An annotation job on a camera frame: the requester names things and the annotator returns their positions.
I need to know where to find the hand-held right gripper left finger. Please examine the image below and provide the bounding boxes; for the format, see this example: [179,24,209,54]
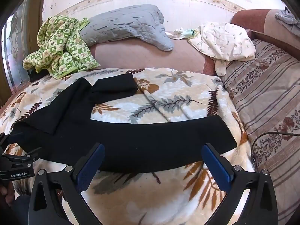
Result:
[28,142,105,225]

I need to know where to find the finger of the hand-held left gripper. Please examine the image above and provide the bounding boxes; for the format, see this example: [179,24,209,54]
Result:
[23,146,43,163]
[0,132,15,155]

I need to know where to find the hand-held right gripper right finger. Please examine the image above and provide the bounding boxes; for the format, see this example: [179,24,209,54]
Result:
[202,144,279,225]

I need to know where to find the black pants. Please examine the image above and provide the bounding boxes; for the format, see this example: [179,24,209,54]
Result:
[13,73,238,173]

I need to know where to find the leaf print fleece blanket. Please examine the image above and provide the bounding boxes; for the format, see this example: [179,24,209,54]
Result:
[0,67,258,225]

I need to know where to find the dark cloth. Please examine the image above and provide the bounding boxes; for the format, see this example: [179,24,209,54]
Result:
[26,68,51,83]

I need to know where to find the striped floral bed sheet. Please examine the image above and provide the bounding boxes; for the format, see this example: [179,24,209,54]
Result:
[221,39,300,225]

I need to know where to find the stained glass door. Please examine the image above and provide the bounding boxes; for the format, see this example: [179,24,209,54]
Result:
[0,0,47,94]

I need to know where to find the green checkered quilt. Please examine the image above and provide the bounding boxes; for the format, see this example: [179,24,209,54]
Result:
[22,15,101,80]

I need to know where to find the pink bed cover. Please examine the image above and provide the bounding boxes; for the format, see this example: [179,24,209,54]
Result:
[90,31,232,76]

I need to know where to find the white floral cloth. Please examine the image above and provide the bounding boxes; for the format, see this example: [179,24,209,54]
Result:
[187,22,256,77]

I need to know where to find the mint and white small cloth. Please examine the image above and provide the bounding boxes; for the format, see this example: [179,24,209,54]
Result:
[167,27,200,41]

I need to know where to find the grey quilted pillow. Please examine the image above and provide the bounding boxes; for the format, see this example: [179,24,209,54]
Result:
[81,4,174,52]

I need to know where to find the reddish brown cushion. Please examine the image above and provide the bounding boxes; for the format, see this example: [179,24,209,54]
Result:
[231,9,300,60]

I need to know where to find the grey crumpled cloth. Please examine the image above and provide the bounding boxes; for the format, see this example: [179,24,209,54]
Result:
[275,6,300,38]

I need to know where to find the black cable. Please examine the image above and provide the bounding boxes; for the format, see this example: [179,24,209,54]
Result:
[250,131,300,172]

